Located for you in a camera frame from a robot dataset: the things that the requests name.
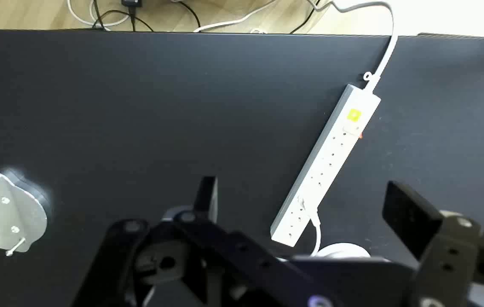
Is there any thin white looped cable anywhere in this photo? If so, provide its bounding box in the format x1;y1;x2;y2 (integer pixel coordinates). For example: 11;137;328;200
66;0;131;29

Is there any white mug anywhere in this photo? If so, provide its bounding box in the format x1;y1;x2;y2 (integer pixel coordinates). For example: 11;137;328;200
313;242;388;263

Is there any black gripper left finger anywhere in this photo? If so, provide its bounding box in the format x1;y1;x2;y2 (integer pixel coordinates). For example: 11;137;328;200
69;174;335;307

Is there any white power strip cable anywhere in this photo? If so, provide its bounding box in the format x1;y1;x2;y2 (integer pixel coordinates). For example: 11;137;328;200
308;0;398;94

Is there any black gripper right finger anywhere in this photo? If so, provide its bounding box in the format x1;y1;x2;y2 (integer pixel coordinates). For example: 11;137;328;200
379;181;484;307

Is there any white power strip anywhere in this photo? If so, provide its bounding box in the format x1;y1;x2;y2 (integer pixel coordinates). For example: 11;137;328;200
269;82;383;249

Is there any white kettle power cable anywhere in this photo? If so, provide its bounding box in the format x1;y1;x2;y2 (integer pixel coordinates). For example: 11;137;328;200
306;207;323;256

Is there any white floor cable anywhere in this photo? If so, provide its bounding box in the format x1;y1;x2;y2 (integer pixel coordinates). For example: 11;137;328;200
192;0;281;34

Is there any thin black floor cable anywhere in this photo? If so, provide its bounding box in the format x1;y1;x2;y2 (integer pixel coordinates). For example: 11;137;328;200
168;0;204;31
287;0;323;36

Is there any black cable with plug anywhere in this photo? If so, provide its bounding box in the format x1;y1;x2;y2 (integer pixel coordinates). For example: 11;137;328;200
90;0;156;34

